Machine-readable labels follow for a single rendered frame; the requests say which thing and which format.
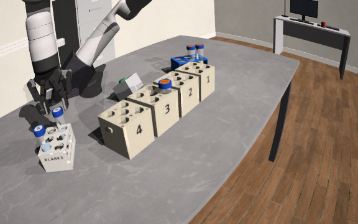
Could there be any blue tube rack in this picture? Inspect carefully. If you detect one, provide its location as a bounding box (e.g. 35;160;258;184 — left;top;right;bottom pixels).
171;55;208;71

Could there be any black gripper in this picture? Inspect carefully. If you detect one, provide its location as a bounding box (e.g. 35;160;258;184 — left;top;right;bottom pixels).
27;52;72;114

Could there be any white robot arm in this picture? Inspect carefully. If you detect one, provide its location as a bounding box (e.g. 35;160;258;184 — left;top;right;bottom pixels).
22;0;152;66

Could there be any white tube rack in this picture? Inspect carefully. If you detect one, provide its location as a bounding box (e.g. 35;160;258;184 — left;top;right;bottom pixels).
38;123;76;172

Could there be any beige block with holes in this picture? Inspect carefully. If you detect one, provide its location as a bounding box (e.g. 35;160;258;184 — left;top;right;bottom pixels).
127;83;179;137
98;100;155;160
153;71;199;118
175;62;214;101

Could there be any conical centrifuge tube with pink liquid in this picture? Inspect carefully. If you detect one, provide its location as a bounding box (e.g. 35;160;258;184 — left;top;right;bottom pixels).
186;45;195;61

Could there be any clear conical tube with tan liquid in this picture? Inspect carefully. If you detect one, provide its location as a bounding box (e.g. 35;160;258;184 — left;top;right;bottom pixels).
195;44;204;63

